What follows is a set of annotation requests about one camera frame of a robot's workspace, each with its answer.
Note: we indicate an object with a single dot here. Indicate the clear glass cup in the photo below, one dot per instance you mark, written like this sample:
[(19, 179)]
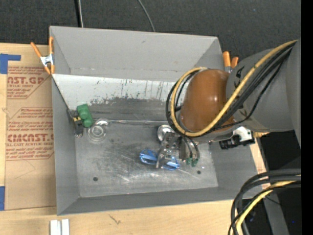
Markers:
[(97, 132)]

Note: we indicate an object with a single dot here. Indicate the brown cardboard board, red print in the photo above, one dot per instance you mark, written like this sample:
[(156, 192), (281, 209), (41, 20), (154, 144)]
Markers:
[(29, 170)]

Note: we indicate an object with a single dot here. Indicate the grey metal bin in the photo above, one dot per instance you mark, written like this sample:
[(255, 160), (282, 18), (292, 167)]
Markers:
[(137, 57)]

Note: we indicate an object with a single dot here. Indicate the green toy block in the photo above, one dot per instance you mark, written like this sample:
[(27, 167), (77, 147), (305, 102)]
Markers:
[(84, 114)]

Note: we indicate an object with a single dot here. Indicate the blue sunglasses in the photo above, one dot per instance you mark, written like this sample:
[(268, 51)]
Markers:
[(148, 157)]

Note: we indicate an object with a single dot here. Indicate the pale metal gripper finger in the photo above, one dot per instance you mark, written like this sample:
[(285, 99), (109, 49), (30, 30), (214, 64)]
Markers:
[(160, 159), (169, 157)]

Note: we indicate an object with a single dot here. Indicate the black cylinder on white bracket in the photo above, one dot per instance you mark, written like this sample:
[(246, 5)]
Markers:
[(240, 137)]

